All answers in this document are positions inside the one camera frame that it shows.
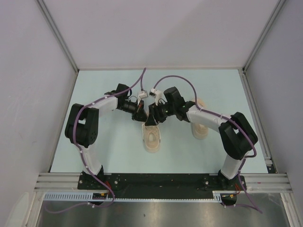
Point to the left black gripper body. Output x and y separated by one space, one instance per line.
135 115

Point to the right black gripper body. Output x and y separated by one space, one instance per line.
161 110

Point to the white shoelace of sneaker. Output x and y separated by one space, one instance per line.
148 129

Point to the beige lace sneaker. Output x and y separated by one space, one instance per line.
151 141
200 130

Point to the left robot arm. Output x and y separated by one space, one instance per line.
82 125

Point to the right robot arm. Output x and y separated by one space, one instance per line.
237 135

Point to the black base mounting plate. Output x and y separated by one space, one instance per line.
169 186

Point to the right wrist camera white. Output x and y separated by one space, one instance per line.
156 94

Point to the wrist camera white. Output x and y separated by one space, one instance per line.
156 94
142 94

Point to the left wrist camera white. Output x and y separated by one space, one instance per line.
142 94

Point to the aluminium side rail right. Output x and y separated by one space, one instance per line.
258 124

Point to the aluminium corner post left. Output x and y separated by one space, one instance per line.
57 34

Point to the aluminium corner post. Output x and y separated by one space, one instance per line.
57 34
265 31

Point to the aluminium frame rail front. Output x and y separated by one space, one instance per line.
257 183

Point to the aluminium corner post right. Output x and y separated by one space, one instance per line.
265 31

